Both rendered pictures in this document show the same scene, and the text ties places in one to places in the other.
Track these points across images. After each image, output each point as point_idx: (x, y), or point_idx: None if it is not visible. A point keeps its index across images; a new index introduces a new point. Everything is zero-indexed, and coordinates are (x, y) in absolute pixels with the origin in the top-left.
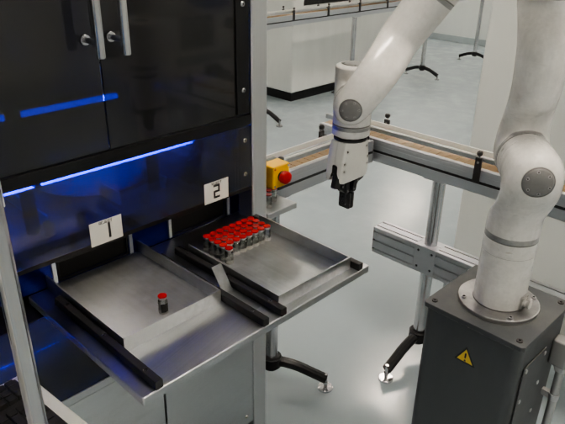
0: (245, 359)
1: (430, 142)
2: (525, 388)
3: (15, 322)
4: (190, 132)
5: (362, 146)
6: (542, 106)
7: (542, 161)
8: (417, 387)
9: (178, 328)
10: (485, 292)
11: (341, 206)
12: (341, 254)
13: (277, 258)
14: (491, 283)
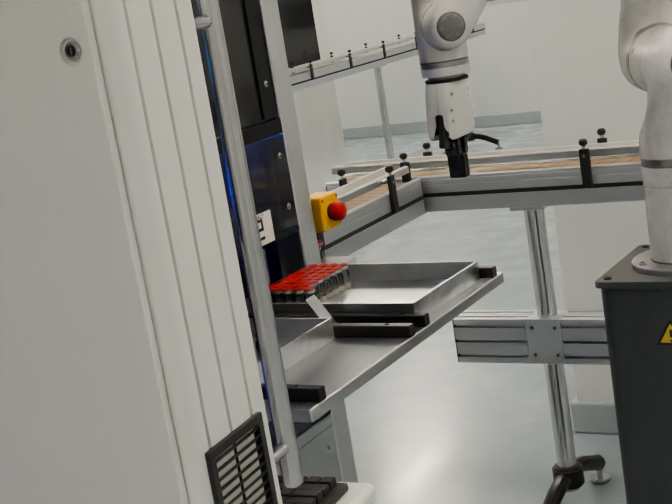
0: None
1: (505, 155)
2: None
3: (246, 190)
4: (218, 141)
5: (465, 88)
6: None
7: None
8: (619, 423)
9: (299, 365)
10: (668, 243)
11: (455, 177)
12: (463, 262)
13: (376, 295)
14: (671, 226)
